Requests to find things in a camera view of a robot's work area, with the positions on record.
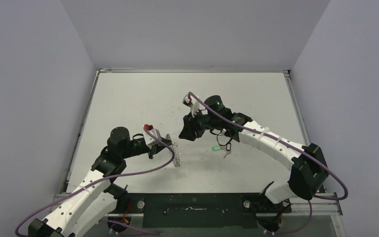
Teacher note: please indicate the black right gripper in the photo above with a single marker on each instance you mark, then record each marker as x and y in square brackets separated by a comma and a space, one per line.
[191, 127]

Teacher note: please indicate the green key tag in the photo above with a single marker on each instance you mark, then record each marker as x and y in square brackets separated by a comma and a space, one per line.
[216, 148]

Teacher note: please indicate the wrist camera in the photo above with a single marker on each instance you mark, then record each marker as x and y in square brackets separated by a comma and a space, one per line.
[194, 106]
[151, 136]

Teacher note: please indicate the aluminium frame rail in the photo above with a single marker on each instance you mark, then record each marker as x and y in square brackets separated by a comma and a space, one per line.
[317, 207]

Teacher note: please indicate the metal disc with keyrings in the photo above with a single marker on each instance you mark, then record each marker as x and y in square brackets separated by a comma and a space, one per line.
[174, 146]

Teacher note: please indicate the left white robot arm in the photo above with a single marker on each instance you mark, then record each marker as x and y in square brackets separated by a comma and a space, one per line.
[97, 194]

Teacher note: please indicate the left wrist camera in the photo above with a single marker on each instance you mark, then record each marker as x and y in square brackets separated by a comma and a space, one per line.
[151, 136]

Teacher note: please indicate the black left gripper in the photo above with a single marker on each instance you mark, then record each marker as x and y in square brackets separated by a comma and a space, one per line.
[153, 149]

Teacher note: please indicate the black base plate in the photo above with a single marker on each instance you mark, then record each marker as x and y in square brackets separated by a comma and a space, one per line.
[201, 219]

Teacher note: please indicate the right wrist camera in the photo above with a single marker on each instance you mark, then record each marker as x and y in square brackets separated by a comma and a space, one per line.
[194, 106]

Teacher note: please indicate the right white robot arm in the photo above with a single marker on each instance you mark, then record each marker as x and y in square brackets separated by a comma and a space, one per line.
[305, 162]

